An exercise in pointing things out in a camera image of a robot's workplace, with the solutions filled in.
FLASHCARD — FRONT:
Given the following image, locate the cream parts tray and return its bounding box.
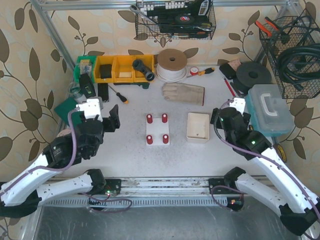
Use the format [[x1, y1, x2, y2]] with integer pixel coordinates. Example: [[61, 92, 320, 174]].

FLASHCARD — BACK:
[[186, 112, 210, 144]]

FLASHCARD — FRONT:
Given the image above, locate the beige work glove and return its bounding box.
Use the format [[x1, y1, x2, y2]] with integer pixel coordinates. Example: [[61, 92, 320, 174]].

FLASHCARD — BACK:
[[162, 82, 205, 106]]

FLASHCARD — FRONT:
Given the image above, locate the red spring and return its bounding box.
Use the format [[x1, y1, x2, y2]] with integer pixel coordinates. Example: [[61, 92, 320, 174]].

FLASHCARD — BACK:
[[161, 113, 168, 124], [162, 134, 169, 145], [146, 135, 153, 145], [146, 114, 153, 124]]

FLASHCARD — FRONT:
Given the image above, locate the white peg base plate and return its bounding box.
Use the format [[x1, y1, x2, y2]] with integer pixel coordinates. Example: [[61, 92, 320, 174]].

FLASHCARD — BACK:
[[145, 116, 170, 146]]

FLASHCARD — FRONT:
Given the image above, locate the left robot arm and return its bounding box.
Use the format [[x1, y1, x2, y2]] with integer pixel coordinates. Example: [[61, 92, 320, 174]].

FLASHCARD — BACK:
[[0, 102, 120, 219]]

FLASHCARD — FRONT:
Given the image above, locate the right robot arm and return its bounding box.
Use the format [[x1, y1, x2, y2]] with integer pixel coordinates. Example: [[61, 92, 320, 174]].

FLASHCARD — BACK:
[[210, 106, 320, 240]]

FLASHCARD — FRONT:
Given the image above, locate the black aluminium extrusion profile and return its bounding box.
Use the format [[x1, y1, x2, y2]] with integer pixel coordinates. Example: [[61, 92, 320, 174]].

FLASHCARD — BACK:
[[97, 83, 109, 103]]

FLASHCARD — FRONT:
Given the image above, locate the black battery charger box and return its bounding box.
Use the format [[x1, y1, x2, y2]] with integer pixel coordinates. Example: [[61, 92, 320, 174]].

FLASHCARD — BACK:
[[79, 73, 96, 99]]

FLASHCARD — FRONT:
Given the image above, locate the black sponge block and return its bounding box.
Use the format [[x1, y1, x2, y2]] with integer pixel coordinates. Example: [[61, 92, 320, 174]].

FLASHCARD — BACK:
[[219, 63, 237, 80]]

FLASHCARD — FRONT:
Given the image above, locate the yellow storage bin row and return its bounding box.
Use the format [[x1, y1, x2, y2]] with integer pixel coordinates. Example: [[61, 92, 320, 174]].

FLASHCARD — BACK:
[[93, 54, 155, 84]]

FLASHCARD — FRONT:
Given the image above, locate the red tape roll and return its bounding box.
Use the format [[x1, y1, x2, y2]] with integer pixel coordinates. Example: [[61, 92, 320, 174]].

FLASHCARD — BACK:
[[189, 66, 199, 76]]

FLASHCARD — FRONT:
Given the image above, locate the black filament spool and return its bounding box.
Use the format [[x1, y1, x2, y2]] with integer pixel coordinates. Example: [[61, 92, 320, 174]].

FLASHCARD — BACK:
[[233, 61, 272, 94]]

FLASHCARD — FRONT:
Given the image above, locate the clear teal toolbox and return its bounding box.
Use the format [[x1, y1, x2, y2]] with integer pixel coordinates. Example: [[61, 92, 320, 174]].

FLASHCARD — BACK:
[[245, 84, 295, 137]]

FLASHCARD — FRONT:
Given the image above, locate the black pipe fitting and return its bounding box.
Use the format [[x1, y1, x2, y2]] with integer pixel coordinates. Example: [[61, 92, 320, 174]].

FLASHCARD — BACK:
[[132, 59, 155, 82]]

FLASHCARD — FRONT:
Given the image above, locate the green storage bin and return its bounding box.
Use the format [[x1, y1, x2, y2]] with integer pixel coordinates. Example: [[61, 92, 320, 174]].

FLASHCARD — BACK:
[[73, 55, 97, 83]]

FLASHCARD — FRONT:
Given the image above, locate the yellow black tape roll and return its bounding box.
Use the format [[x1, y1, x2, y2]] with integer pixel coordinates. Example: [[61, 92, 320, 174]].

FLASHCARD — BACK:
[[274, 144, 287, 163]]

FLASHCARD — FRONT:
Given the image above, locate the black orange handled screwdriver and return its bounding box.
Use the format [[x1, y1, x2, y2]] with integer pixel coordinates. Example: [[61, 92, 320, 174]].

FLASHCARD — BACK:
[[108, 85, 129, 104]]

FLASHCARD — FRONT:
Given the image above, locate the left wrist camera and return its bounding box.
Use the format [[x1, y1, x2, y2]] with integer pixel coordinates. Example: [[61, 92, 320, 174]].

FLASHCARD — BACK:
[[76, 97, 103, 122]]

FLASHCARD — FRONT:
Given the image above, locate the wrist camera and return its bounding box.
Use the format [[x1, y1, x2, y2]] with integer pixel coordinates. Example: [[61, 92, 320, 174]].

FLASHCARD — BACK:
[[76, 97, 103, 122], [227, 97, 246, 114]]

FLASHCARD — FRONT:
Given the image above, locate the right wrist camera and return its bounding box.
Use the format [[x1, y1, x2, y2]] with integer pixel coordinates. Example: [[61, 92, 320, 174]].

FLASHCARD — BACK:
[[227, 97, 246, 114]]

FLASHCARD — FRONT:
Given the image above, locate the red handled tool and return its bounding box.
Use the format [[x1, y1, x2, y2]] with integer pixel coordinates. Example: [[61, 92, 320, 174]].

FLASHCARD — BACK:
[[223, 77, 236, 98]]

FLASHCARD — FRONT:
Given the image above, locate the white cable spool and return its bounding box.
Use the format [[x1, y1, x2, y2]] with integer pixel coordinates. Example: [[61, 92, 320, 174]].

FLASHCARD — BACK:
[[155, 48, 188, 83]]

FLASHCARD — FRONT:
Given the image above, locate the wall wire basket with tools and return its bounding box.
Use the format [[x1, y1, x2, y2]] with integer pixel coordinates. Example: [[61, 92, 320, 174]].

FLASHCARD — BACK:
[[129, 0, 216, 42]]

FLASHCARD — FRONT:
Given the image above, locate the wire basket with black hose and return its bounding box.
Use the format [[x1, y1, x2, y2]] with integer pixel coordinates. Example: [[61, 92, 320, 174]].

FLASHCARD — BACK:
[[254, 9, 320, 99]]

